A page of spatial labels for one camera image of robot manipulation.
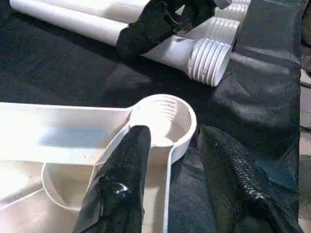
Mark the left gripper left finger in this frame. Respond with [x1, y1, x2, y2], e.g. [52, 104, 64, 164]
[72, 125, 153, 233]

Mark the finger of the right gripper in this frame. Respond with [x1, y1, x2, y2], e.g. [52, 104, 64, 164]
[150, 0, 217, 30]
[115, 16, 190, 59]

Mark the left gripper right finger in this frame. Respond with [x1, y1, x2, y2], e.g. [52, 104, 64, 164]
[200, 125, 301, 233]

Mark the white plastic table leg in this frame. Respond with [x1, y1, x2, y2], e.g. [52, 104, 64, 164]
[9, 0, 231, 87]
[216, 0, 251, 18]
[43, 0, 241, 49]

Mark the white plastic table top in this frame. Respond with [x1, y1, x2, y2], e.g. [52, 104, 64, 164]
[0, 94, 197, 233]

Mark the white plastic upturned table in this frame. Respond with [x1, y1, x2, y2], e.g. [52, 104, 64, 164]
[0, 0, 311, 233]

